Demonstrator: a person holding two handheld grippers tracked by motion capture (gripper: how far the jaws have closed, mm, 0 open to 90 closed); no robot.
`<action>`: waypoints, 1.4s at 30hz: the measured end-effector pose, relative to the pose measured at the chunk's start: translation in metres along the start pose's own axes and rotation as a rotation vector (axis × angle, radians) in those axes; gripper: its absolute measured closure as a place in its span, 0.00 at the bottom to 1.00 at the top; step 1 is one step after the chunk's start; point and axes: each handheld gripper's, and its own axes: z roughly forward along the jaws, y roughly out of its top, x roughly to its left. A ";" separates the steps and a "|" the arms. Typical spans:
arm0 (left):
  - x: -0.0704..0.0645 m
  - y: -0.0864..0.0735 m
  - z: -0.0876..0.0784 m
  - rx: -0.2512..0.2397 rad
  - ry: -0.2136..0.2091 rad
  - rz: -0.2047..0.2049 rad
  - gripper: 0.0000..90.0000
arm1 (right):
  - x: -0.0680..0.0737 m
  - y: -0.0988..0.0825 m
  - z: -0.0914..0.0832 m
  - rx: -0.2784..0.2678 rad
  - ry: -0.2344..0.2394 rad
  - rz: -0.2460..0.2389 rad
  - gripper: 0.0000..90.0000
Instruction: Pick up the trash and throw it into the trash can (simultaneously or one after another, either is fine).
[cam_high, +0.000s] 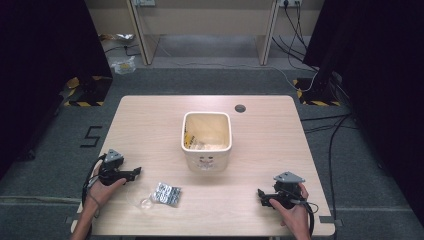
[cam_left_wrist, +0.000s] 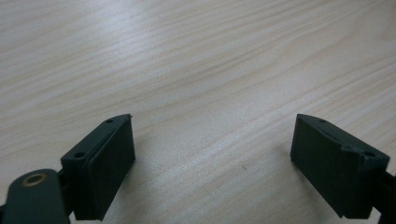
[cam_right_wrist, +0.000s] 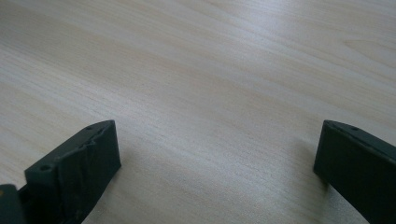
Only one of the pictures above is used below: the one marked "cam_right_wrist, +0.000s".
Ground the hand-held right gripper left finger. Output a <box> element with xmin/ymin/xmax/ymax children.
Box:
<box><xmin>18</xmin><ymin>119</ymin><xmax>122</xmax><ymax>224</ymax></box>

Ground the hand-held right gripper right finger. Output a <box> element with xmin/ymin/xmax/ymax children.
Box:
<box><xmin>313</xmin><ymin>119</ymin><xmax>396</xmax><ymax>224</ymax></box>

